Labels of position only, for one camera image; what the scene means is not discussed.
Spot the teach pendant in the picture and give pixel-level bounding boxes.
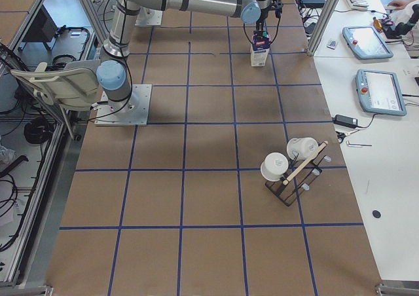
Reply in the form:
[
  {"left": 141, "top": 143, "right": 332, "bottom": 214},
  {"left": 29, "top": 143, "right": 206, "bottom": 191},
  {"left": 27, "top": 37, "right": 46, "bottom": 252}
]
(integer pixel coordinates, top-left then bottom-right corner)
[
  {"left": 355, "top": 69, "right": 407, "bottom": 116},
  {"left": 342, "top": 26, "right": 393, "bottom": 60}
]

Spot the white cup rear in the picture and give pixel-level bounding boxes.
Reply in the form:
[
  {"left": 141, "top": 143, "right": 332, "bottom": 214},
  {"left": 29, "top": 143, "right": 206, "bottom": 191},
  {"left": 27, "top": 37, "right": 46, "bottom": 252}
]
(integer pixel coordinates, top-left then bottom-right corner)
[{"left": 287, "top": 137, "right": 318, "bottom": 160}]

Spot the white cup front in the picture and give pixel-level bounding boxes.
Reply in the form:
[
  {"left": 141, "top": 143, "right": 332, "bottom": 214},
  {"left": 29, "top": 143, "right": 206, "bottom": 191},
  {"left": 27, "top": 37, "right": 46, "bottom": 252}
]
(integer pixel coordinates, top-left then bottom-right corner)
[{"left": 261, "top": 152, "right": 289, "bottom": 182}]

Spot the grey office chair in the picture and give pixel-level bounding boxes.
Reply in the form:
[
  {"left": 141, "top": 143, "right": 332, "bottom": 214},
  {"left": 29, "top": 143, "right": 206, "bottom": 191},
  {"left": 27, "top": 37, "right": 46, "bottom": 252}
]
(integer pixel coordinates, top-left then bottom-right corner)
[{"left": 10, "top": 60, "right": 100, "bottom": 139}]

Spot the lower teach pendant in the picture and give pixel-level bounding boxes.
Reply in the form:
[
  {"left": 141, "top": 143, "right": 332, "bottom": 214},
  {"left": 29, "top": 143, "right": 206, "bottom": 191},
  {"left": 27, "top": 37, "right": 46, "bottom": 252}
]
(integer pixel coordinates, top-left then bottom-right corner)
[{"left": 355, "top": 69, "right": 407, "bottom": 116}]

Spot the blue white milk carton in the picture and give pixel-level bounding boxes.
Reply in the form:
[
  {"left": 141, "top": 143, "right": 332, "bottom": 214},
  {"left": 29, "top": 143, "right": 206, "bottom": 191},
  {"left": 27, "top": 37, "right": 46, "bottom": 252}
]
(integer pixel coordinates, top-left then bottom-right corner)
[{"left": 250, "top": 31, "right": 271, "bottom": 67}]

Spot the white cup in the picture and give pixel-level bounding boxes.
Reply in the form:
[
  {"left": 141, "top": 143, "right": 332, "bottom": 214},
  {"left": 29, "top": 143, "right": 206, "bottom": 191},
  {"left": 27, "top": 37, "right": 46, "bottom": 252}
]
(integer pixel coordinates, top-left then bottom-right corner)
[
  {"left": 287, "top": 137, "right": 318, "bottom": 160},
  {"left": 261, "top": 152, "right": 289, "bottom": 182}
]

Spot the black power adapter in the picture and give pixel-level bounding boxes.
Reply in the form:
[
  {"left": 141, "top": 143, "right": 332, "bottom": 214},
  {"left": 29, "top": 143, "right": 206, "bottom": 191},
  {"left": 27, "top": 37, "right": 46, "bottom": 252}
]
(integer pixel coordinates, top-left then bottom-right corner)
[{"left": 333, "top": 114, "right": 358, "bottom": 129}]

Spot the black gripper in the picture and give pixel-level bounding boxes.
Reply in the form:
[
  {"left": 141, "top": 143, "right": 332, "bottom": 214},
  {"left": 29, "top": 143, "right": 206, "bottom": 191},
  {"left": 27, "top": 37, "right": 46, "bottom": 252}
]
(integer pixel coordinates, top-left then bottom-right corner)
[{"left": 255, "top": 0, "right": 283, "bottom": 36}]

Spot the black wire mug rack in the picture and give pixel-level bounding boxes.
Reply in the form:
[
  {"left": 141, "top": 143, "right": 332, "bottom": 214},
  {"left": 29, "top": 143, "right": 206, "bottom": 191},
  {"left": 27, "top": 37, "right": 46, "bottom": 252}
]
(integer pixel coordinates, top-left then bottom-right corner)
[{"left": 264, "top": 141, "right": 331, "bottom": 207}]

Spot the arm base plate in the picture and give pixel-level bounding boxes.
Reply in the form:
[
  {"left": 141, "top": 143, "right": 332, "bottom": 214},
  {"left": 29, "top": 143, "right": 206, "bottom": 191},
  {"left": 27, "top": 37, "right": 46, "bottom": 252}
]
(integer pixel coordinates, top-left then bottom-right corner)
[
  {"left": 94, "top": 84, "right": 152, "bottom": 126},
  {"left": 135, "top": 7, "right": 163, "bottom": 28}
]

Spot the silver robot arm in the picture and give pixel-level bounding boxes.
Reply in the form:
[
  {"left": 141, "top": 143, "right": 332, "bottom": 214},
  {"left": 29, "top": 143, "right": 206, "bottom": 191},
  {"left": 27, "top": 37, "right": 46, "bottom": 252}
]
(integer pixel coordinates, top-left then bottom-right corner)
[{"left": 96, "top": 0, "right": 283, "bottom": 118}]

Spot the upper teach pendant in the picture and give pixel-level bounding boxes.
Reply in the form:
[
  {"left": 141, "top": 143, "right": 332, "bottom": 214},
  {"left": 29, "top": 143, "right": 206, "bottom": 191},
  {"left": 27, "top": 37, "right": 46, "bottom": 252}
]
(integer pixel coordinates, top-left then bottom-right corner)
[{"left": 342, "top": 26, "right": 393, "bottom": 60}]

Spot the brown paper table cover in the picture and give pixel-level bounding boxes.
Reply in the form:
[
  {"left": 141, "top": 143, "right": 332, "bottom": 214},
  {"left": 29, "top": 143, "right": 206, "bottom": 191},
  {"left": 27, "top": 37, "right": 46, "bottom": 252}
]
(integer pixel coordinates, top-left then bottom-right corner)
[{"left": 46, "top": 0, "right": 380, "bottom": 295}]

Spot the aluminium frame post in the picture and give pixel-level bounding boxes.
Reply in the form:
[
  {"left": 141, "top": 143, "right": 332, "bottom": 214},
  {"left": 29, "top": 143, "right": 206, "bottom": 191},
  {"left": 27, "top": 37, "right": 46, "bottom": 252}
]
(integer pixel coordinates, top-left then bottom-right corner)
[{"left": 306, "top": 0, "right": 339, "bottom": 56}]

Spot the black braided cable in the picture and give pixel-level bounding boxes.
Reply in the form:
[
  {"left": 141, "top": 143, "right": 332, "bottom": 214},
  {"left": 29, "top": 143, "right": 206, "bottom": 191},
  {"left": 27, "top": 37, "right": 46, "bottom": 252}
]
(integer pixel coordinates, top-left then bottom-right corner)
[{"left": 242, "top": 14, "right": 281, "bottom": 46}]

